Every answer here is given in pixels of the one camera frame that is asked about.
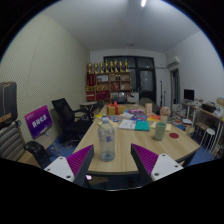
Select black printer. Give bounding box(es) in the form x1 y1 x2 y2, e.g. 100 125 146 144
201 103 218 114

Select dark glass door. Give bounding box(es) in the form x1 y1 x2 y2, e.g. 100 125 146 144
103 55 157 104

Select pile of books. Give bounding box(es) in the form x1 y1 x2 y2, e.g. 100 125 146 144
171 103 188 128

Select pale yellow envelope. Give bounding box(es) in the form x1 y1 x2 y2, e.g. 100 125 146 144
149 121 173 132

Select green cup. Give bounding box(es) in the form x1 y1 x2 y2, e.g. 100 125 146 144
153 121 167 142

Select long cluttered side desk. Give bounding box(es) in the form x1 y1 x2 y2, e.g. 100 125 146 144
181 99 224 158

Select clear plastic water bottle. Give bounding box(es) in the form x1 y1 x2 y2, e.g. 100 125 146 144
97 116 117 163

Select cream box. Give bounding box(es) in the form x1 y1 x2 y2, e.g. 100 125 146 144
97 118 120 129

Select pink flowers in white pot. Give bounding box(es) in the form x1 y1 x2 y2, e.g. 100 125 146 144
159 106 172 124

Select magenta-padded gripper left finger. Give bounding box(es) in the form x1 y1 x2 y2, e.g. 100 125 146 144
43 144 95 187

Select white wall air conditioner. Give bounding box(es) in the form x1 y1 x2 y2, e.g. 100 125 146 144
166 55 181 68

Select black computer monitor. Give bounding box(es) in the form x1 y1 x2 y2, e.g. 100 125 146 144
183 88 195 102

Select striped chair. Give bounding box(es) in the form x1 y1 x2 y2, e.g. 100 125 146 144
0 120 26 161

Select dark grey chair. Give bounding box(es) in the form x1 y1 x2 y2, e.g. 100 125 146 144
111 96 127 104

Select pink package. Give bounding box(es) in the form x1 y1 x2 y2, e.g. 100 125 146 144
128 108 145 115

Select black chair armrest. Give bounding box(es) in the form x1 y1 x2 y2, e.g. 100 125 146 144
24 140 53 169

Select yellow gift box red ribbon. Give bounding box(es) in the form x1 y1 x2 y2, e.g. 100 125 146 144
106 101 126 116

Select orange book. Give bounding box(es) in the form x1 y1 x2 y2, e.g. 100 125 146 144
146 114 162 122

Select black microphone stand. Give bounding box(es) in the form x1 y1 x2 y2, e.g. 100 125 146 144
159 79 167 108

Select blue book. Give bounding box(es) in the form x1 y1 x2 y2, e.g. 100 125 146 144
130 114 148 122

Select colourful picture book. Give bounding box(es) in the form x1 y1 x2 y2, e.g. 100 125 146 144
101 114 121 123

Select white book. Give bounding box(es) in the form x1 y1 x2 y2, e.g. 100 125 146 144
118 118 137 131

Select black office chair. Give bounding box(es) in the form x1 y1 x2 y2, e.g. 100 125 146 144
51 97 94 144

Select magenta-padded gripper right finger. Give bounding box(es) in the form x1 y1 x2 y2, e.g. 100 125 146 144
130 143 184 186

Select small round table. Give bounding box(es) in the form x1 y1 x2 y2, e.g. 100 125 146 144
79 101 98 116

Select wooden shelf unit with trophies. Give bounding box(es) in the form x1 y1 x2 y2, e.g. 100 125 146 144
85 59 133 103

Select purple sign board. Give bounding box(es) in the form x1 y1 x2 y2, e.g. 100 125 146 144
24 104 54 140

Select white round stool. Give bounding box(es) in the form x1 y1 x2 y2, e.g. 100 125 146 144
203 127 217 155

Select tan upright box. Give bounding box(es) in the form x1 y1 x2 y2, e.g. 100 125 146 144
144 102 153 116

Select brown armchair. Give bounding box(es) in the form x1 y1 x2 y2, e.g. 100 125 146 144
139 97 159 113

